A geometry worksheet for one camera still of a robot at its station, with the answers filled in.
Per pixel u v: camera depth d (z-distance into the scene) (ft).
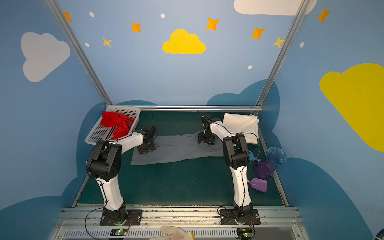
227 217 2.44
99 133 3.33
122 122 3.42
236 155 1.95
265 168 2.89
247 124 3.42
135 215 2.48
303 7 2.27
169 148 3.28
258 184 2.83
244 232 2.35
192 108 4.34
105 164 1.69
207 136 2.92
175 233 2.31
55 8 2.23
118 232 2.34
